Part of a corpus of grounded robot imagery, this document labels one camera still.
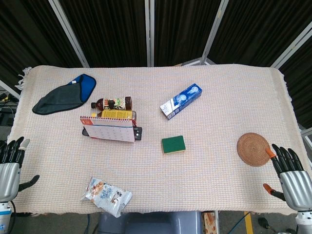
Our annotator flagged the green yellow sponge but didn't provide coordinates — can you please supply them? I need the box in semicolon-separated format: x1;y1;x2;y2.
161;135;186;155

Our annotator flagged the dark tea bottle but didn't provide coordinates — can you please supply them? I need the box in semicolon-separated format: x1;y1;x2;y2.
91;96;133;111

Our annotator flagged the black folding screen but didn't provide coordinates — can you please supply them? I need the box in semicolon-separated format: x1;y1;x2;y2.
0;0;312;137

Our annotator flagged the beige woven tablecloth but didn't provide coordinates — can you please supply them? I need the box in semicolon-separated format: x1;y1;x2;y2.
5;64;312;216

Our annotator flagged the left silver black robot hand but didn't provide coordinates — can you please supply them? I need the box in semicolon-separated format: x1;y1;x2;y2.
0;136;40;202

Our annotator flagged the white desk calendar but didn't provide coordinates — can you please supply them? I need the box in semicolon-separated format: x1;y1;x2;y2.
79;116;136;143

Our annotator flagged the white snack bag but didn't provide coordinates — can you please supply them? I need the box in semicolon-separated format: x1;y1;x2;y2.
80;176;133;218

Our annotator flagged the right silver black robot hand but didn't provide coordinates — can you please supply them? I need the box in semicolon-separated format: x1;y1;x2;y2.
263;143;312;211

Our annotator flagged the blue toothpaste box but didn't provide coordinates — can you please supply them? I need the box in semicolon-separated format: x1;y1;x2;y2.
159;83;203;121

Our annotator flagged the woven rattan coaster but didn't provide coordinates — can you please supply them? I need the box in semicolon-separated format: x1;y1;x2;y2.
236;132;272;167

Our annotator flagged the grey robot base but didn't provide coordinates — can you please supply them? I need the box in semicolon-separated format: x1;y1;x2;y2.
97;211;203;234

